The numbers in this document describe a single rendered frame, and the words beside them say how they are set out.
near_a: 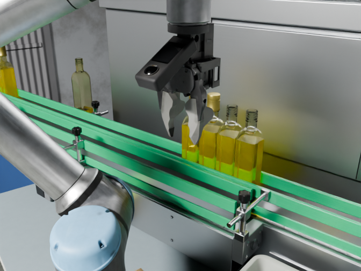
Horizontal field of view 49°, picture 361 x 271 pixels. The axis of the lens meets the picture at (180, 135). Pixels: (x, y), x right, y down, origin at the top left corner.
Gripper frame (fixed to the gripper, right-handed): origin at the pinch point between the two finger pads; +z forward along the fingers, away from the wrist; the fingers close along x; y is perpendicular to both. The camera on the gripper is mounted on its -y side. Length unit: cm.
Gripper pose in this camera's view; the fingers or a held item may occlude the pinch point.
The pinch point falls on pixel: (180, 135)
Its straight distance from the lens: 73.8
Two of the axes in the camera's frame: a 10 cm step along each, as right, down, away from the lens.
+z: 0.0, 9.2, 3.9
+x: -7.7, -2.5, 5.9
